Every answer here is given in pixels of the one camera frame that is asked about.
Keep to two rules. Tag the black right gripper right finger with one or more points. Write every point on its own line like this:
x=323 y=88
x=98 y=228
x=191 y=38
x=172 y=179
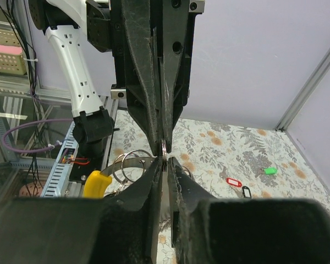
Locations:
x=206 y=229

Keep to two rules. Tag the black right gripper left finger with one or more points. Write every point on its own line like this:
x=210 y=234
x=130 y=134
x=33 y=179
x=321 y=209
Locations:
x=117 y=229

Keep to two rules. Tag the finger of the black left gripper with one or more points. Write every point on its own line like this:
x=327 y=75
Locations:
x=169 y=20
x=137 y=16

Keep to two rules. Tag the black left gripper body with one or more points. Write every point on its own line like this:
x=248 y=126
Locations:
x=105 y=30

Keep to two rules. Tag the large metal keyring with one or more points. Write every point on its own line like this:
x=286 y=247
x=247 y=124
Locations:
x=133 y=159

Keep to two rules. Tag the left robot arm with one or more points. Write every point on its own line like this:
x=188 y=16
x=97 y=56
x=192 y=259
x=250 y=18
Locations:
x=63 y=23

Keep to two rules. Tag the black tag key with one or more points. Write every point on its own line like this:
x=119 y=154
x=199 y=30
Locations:
x=244 y=192

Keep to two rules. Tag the red tag key upper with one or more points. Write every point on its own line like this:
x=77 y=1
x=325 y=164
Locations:
x=233 y=182

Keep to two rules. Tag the floral tablecloth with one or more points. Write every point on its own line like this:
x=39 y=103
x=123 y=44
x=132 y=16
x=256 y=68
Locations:
x=205 y=148

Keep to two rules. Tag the green tag key far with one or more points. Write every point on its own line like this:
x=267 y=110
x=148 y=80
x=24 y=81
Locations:
x=266 y=171

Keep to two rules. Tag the perforated beige basket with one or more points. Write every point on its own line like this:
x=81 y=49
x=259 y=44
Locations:
x=11 y=54

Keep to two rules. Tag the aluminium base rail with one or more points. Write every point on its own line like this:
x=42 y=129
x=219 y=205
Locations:
x=69 y=171

